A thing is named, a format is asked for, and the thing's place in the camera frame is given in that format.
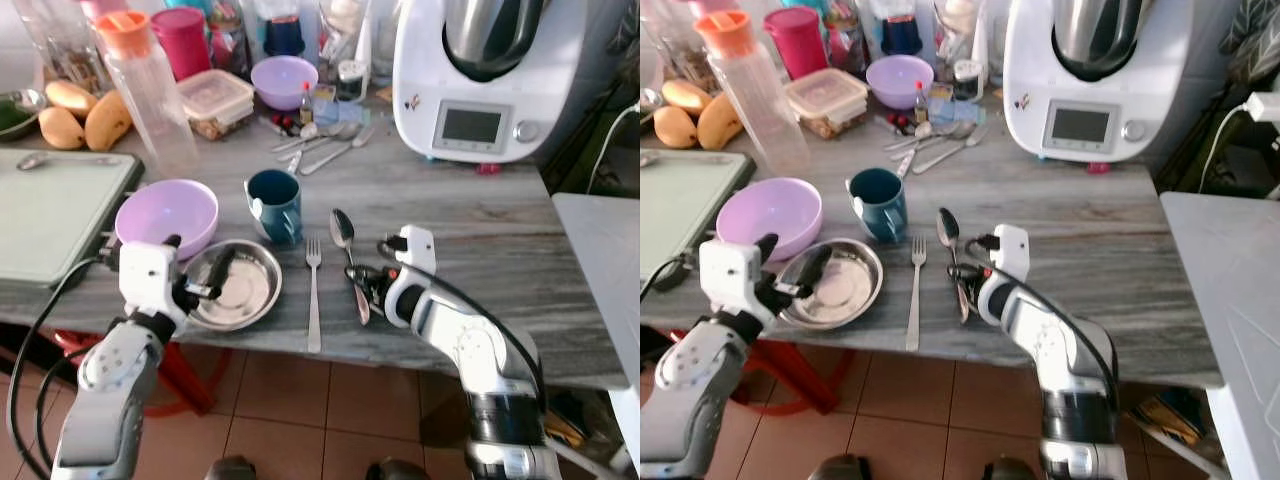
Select round steel plate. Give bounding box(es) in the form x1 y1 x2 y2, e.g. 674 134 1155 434
778 238 885 331
180 238 284 333

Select steel fork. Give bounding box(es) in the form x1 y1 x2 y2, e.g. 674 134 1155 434
905 237 928 353
305 237 323 354

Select steel spoon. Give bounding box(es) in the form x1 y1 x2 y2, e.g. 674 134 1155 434
936 207 973 323
329 208 371 326

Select teal bunny mug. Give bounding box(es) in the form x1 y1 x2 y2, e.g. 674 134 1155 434
846 167 909 245
244 168 304 248

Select large purple plastic bowl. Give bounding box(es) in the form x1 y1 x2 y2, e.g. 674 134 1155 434
716 178 824 263
115 179 220 261

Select red plastic stool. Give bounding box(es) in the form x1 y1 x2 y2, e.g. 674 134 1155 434
50 330 216 416
745 338 841 416

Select pale green cutting board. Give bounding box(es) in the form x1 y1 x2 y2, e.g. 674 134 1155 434
640 150 756 284
0 148 144 289

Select grey wooden table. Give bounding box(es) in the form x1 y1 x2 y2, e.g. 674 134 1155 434
640 100 1226 391
0 100 631 391

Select steel cutlery piece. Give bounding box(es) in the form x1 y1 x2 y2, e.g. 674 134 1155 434
882 122 961 153
300 125 379 177
912 125 991 176
270 122 346 154

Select yellow mango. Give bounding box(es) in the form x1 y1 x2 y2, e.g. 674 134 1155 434
38 105 86 151
697 92 744 151
45 80 98 119
85 90 134 151
662 80 713 116
653 105 701 149

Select clear bottle orange cap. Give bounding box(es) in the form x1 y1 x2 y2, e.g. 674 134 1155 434
95 10 201 176
695 10 813 176

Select clear lidded food container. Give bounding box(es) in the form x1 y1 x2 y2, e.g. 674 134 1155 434
178 68 256 141
785 68 869 139

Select white plastic folding table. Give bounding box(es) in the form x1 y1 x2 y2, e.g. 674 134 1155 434
1160 190 1280 480
552 192 641 480

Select robot left leg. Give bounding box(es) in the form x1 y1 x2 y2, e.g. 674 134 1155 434
205 455 256 480
820 455 871 480

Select small dark glass jar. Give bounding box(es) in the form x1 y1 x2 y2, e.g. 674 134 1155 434
950 60 981 103
335 60 366 103

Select white kitchen machine with screen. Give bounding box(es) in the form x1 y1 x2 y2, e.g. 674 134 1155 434
1003 0 1216 164
392 0 591 166

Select small purple plastic bowl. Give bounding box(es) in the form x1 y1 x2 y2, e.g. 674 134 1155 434
866 55 936 111
250 55 321 111

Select magenta plastic cup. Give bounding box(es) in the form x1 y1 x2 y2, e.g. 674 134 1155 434
763 7 831 81
150 7 213 83

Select dark blue cup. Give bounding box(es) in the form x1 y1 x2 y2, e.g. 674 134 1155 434
263 15 307 58
880 15 923 56

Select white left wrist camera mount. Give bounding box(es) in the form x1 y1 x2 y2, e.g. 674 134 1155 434
118 240 191 326
698 238 766 321

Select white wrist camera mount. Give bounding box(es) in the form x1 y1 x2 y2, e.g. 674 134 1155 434
976 224 1032 326
698 238 766 321
384 225 439 329
118 240 191 326

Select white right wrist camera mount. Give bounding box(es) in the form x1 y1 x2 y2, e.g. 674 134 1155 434
976 224 1032 326
384 225 439 329

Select long black left arm cable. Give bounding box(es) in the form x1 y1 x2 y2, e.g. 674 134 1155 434
5 255 111 480
640 255 701 301

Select short black left arm cable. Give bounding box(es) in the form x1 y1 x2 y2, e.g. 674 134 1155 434
35 350 83 473

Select white power cable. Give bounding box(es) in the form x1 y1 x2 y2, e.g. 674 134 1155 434
585 105 641 196
1198 92 1280 196

